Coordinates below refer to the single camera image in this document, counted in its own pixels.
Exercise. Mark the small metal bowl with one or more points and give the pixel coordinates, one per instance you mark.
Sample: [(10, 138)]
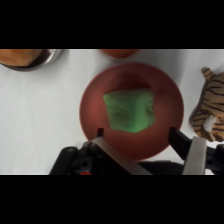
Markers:
[(50, 60)]

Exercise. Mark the striped tiger plush toy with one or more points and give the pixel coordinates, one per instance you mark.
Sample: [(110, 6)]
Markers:
[(210, 100)]

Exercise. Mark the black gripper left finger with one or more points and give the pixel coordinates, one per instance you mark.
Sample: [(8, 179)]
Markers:
[(96, 160)]

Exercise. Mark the pink bowl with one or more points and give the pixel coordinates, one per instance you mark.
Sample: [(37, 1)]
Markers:
[(96, 110)]

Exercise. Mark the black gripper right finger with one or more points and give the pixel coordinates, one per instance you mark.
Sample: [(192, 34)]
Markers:
[(196, 153)]

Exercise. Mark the brown round plush toy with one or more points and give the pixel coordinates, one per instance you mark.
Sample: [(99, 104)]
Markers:
[(119, 53)]

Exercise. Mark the green triangle cloth toy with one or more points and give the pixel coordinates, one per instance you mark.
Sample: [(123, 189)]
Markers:
[(130, 110)]

